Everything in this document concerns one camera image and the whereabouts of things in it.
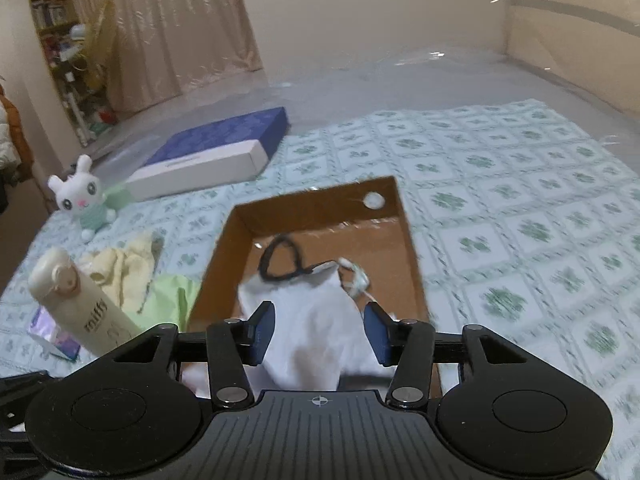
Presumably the white puffer jacket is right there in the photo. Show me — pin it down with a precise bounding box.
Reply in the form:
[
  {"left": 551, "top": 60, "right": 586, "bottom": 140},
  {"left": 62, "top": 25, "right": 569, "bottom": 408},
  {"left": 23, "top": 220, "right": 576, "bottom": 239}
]
[{"left": 0, "top": 110, "right": 21, "bottom": 171}]

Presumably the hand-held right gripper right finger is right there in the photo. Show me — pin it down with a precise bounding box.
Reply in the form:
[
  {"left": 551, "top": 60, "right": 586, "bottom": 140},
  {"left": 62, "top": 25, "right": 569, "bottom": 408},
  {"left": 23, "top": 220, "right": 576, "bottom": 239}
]
[{"left": 363, "top": 302, "right": 528, "bottom": 409}]

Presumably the purple tissue pack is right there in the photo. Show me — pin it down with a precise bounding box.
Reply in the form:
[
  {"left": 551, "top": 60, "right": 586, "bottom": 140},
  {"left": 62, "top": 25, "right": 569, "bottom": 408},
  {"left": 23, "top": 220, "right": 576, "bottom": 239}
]
[{"left": 27, "top": 307, "right": 81, "bottom": 361}]

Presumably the clear plastic sheet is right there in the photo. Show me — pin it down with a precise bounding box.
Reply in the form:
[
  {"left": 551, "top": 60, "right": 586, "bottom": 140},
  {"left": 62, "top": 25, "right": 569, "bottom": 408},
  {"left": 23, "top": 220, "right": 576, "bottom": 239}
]
[{"left": 90, "top": 45, "right": 640, "bottom": 161}]

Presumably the brown cardboard box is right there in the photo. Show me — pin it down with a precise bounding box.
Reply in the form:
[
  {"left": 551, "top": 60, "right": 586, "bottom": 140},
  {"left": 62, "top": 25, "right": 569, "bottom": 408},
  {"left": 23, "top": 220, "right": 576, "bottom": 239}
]
[{"left": 187, "top": 176, "right": 443, "bottom": 401}]

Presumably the beige curtain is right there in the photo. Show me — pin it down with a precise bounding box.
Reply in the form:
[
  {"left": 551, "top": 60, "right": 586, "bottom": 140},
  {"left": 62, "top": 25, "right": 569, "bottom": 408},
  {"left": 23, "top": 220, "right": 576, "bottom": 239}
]
[{"left": 65, "top": 0, "right": 263, "bottom": 113}]

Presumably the black hair band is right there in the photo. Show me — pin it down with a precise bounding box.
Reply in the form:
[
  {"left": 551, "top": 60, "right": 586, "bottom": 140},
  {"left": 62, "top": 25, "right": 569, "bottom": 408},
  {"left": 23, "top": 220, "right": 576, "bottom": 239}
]
[{"left": 259, "top": 235, "right": 321, "bottom": 282}]

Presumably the bookshelf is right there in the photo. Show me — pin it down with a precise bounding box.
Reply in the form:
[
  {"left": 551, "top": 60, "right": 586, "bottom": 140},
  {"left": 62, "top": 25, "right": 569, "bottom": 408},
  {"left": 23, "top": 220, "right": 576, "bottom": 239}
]
[{"left": 25, "top": 0, "right": 118, "bottom": 148}]

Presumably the yellow standing fan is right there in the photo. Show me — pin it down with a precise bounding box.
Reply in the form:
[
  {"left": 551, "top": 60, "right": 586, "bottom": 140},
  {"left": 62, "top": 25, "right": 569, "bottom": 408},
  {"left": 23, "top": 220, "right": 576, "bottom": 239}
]
[{"left": 82, "top": 0, "right": 120, "bottom": 116}]

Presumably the blue and white flat box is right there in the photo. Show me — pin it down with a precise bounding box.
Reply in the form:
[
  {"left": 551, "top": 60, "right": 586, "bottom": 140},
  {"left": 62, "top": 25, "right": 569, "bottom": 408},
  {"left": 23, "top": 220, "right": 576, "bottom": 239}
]
[{"left": 125, "top": 106, "right": 291, "bottom": 202}]

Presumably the cream thermos bottle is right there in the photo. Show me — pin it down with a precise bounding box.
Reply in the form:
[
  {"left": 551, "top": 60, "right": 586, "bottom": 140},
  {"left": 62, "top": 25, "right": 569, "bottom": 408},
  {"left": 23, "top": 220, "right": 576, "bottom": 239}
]
[{"left": 27, "top": 247, "right": 143, "bottom": 361}]

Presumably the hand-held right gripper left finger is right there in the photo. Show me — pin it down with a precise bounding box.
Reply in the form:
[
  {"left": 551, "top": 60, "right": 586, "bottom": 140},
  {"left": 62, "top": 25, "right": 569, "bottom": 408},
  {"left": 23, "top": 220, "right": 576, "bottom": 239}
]
[{"left": 112, "top": 301, "right": 276, "bottom": 409}]

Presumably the pale yellow cloth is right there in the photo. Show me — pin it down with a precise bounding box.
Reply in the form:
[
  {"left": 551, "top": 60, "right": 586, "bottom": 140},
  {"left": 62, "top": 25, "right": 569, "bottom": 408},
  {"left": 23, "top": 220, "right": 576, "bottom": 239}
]
[{"left": 80, "top": 232, "right": 155, "bottom": 313}]

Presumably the white face mask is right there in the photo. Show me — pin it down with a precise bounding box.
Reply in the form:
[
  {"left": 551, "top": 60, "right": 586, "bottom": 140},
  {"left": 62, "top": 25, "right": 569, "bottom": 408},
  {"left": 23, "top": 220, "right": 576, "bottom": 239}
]
[{"left": 315, "top": 257, "right": 373, "bottom": 301}]

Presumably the light green cloth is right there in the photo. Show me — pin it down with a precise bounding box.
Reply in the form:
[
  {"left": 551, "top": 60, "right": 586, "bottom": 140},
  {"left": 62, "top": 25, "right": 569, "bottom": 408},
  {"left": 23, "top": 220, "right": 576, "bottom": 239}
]
[{"left": 142, "top": 275, "right": 202, "bottom": 332}]

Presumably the white plush bunny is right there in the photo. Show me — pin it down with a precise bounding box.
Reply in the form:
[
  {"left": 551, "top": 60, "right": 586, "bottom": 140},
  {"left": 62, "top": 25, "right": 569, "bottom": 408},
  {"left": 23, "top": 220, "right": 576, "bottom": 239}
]
[{"left": 47, "top": 155, "right": 118, "bottom": 243}]

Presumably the orange brown jacket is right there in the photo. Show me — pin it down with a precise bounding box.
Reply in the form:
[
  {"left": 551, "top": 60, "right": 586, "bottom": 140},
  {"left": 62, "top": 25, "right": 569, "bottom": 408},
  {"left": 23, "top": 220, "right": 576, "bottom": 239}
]
[{"left": 0, "top": 85, "right": 35, "bottom": 182}]

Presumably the small green box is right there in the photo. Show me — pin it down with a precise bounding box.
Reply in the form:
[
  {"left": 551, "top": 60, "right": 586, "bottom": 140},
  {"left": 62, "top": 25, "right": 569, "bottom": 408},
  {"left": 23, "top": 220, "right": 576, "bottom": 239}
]
[{"left": 102, "top": 182, "right": 135, "bottom": 212}]

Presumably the white cloth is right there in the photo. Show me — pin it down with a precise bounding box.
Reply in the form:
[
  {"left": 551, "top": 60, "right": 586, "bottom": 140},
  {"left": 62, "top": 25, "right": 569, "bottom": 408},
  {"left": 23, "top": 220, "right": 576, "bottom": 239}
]
[{"left": 182, "top": 275, "right": 401, "bottom": 396}]

